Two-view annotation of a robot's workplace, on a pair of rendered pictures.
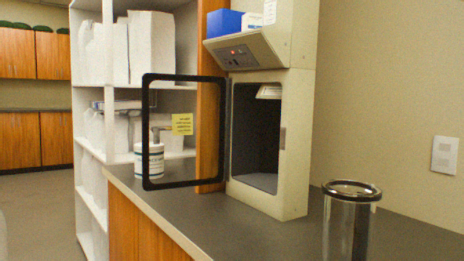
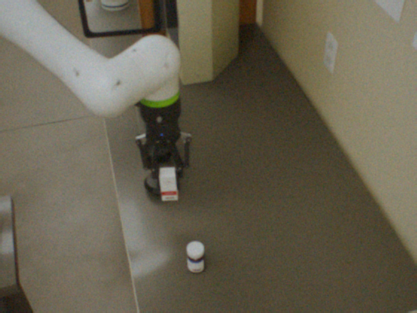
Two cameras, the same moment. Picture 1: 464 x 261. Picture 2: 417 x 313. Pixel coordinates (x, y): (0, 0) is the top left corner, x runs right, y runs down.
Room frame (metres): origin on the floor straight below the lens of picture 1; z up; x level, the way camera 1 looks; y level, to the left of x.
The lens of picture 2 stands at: (-0.47, -0.82, 2.03)
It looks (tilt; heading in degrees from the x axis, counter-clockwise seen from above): 43 degrees down; 21
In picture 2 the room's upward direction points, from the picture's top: 1 degrees counter-clockwise
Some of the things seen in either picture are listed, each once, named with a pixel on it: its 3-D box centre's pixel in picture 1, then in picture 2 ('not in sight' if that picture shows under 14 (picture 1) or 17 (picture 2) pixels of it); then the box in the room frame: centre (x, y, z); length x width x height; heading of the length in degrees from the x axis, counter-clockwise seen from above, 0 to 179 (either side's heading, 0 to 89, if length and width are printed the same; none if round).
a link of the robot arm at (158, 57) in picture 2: not in sight; (153, 68); (0.36, -0.37, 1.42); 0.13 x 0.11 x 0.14; 159
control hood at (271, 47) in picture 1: (242, 52); not in sight; (1.05, -0.02, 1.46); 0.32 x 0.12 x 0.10; 35
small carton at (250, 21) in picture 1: (252, 25); not in sight; (1.01, -0.05, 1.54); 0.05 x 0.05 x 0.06; 19
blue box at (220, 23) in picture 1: (226, 26); not in sight; (1.13, 0.03, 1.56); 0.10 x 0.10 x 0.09; 35
